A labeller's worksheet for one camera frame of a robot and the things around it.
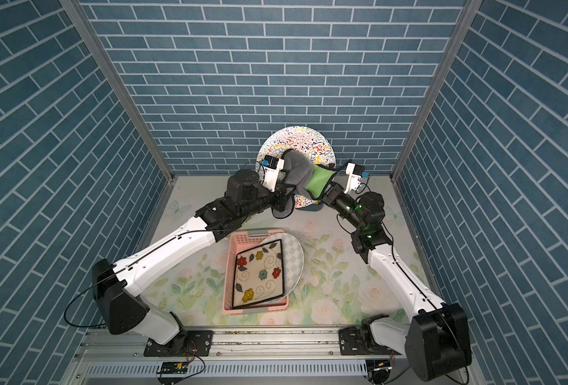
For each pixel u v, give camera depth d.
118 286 0.41
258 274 0.85
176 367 0.72
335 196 0.63
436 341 0.39
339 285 0.87
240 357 0.73
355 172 0.65
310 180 0.67
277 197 0.62
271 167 0.60
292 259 0.82
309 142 0.71
